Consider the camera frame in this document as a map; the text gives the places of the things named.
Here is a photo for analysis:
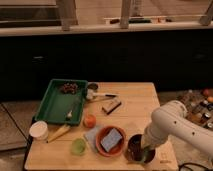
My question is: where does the green pepper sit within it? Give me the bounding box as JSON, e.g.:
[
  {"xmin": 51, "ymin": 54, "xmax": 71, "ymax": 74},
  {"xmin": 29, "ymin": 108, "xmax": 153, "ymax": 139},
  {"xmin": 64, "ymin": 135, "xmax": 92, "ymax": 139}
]
[{"xmin": 140, "ymin": 146, "xmax": 150, "ymax": 164}]

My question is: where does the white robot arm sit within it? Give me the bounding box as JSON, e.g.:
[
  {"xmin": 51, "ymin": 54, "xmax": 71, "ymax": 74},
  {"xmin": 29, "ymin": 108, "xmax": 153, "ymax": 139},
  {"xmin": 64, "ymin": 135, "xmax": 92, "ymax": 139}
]
[{"xmin": 141, "ymin": 100, "xmax": 213, "ymax": 158}]

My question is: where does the orange bowl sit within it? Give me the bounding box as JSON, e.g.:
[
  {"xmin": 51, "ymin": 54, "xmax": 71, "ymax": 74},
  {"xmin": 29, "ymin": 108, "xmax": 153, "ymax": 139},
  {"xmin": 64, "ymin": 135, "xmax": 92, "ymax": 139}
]
[{"xmin": 96, "ymin": 126, "xmax": 126, "ymax": 157}]

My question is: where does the dark purple bowl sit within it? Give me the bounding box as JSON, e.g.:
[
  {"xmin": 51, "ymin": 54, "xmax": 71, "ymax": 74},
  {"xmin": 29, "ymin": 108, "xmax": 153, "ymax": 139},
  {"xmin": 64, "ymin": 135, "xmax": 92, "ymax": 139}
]
[{"xmin": 125, "ymin": 134, "xmax": 155, "ymax": 164}]

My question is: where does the small dark round lid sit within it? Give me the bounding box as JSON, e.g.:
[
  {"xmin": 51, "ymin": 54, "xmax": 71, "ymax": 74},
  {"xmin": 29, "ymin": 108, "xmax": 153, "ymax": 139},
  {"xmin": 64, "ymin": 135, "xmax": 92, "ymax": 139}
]
[{"xmin": 87, "ymin": 83, "xmax": 98, "ymax": 90}]

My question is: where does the dark wooden block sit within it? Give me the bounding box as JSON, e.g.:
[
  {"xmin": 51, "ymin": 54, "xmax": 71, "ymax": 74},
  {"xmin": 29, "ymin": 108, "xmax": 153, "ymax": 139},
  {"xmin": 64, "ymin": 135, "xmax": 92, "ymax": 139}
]
[{"xmin": 102, "ymin": 99, "xmax": 121, "ymax": 115}]

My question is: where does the dark grape bunch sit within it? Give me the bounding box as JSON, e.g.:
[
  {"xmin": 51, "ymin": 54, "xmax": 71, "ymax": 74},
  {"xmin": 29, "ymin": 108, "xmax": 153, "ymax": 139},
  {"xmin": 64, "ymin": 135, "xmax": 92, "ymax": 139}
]
[{"xmin": 60, "ymin": 83, "xmax": 78, "ymax": 94}]

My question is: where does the orange tomato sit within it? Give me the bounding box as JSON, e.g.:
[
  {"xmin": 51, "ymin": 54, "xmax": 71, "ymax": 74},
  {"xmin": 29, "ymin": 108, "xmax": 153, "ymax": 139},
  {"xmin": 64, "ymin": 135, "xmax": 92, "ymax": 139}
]
[{"xmin": 83, "ymin": 114, "xmax": 96, "ymax": 128}]

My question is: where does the green plastic tray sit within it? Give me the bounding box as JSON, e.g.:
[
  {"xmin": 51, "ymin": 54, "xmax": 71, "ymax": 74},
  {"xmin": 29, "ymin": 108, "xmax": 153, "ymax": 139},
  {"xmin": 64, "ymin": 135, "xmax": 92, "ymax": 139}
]
[{"xmin": 35, "ymin": 79, "xmax": 88, "ymax": 125}]

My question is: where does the metal spoon in tray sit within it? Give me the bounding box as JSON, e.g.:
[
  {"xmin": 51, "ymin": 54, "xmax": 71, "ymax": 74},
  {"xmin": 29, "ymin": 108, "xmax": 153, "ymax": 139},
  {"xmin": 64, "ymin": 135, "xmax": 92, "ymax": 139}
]
[{"xmin": 66, "ymin": 101, "xmax": 77, "ymax": 120}]

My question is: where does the grey blue cloth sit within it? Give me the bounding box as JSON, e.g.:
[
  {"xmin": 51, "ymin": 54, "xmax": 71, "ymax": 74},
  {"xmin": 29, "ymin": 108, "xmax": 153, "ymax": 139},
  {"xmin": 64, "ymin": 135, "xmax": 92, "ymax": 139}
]
[{"xmin": 84, "ymin": 126, "xmax": 101, "ymax": 152}]

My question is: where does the blue sponge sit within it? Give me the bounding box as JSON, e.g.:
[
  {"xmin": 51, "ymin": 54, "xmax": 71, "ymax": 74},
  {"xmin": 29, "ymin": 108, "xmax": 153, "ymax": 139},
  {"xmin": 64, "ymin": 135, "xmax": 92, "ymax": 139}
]
[{"xmin": 101, "ymin": 128, "xmax": 122, "ymax": 152}]

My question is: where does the small green cup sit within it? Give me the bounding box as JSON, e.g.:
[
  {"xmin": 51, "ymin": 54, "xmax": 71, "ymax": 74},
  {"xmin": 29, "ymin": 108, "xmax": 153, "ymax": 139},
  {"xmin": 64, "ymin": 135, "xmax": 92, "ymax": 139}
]
[{"xmin": 71, "ymin": 138, "xmax": 86, "ymax": 155}]

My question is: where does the white cup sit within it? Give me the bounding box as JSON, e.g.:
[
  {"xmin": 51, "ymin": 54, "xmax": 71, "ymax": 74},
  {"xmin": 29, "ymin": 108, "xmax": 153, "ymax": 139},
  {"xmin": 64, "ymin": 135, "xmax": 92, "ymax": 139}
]
[{"xmin": 29, "ymin": 121, "xmax": 49, "ymax": 140}]

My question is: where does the box of bottles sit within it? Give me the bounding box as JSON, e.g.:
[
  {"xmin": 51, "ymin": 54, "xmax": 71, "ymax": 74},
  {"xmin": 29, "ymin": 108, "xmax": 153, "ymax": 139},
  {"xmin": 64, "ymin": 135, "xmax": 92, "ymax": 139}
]
[{"xmin": 178, "ymin": 90, "xmax": 213, "ymax": 131}]

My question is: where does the black cable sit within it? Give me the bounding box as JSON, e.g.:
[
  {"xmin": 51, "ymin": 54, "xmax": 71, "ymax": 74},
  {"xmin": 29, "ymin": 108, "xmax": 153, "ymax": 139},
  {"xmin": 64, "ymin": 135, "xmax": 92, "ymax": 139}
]
[{"xmin": 178, "ymin": 162, "xmax": 213, "ymax": 171}]

